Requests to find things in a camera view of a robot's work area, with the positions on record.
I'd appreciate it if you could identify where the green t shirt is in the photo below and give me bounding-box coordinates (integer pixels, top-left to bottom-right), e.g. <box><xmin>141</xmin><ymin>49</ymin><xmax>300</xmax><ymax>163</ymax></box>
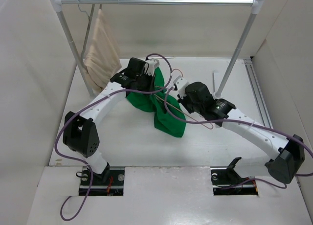
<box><xmin>125</xmin><ymin>67</ymin><xmax>187</xmax><ymax>138</ymax></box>

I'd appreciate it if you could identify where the pink wire hanger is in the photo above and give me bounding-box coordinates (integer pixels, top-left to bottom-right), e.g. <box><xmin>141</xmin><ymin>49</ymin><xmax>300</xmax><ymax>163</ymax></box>
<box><xmin>151</xmin><ymin>68</ymin><xmax>213</xmax><ymax>130</ymax></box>

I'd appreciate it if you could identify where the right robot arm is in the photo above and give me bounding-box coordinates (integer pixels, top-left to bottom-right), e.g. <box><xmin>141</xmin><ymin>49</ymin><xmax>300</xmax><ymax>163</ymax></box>
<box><xmin>174</xmin><ymin>78</ymin><xmax>305</xmax><ymax>184</ymax></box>

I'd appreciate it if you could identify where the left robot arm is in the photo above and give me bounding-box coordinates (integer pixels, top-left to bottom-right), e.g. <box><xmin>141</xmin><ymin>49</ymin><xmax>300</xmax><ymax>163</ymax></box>
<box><xmin>63</xmin><ymin>58</ymin><xmax>159</xmax><ymax>184</ymax></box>

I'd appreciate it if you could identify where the grey plastic hanger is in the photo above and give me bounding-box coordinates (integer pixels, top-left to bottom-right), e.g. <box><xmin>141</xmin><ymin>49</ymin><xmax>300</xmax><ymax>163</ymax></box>
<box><xmin>78</xmin><ymin>0</ymin><xmax>95</xmax><ymax>70</ymax></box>

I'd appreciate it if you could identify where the beige cloth garment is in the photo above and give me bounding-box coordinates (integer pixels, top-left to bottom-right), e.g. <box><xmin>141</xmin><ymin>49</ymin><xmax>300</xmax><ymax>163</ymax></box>
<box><xmin>84</xmin><ymin>9</ymin><xmax>121</xmax><ymax>94</ymax></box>

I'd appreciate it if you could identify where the metal clothes rack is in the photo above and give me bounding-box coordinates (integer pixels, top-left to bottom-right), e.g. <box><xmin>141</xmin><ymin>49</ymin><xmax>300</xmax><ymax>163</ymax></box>
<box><xmin>50</xmin><ymin>0</ymin><xmax>265</xmax><ymax>98</ymax></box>

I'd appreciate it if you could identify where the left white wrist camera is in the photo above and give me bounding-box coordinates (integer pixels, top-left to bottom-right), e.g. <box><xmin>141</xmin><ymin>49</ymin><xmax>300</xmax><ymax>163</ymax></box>
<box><xmin>144</xmin><ymin>58</ymin><xmax>159</xmax><ymax>77</ymax></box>

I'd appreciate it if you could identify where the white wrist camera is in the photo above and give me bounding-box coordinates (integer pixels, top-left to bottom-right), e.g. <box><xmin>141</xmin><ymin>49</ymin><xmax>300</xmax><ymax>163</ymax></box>
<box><xmin>144</xmin><ymin>58</ymin><xmax>159</xmax><ymax>77</ymax></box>
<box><xmin>173</xmin><ymin>76</ymin><xmax>189</xmax><ymax>99</ymax></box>

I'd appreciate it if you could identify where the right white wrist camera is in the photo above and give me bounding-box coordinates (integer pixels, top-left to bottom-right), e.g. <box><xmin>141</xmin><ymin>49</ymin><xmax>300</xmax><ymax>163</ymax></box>
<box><xmin>173</xmin><ymin>76</ymin><xmax>189</xmax><ymax>99</ymax></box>

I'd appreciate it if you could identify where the aluminium rail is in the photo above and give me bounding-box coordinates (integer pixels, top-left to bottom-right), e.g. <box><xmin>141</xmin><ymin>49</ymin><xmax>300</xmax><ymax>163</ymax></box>
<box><xmin>244</xmin><ymin>59</ymin><xmax>272</xmax><ymax>128</ymax></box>

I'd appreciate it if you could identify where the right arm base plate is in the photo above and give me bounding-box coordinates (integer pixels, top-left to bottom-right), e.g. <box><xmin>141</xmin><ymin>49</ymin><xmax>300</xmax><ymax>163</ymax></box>
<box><xmin>210</xmin><ymin>167</ymin><xmax>259</xmax><ymax>196</ymax></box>

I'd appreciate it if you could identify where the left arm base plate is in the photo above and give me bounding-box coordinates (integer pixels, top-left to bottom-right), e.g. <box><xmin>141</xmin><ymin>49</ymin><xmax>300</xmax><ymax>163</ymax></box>
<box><xmin>76</xmin><ymin>167</ymin><xmax>125</xmax><ymax>196</ymax></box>

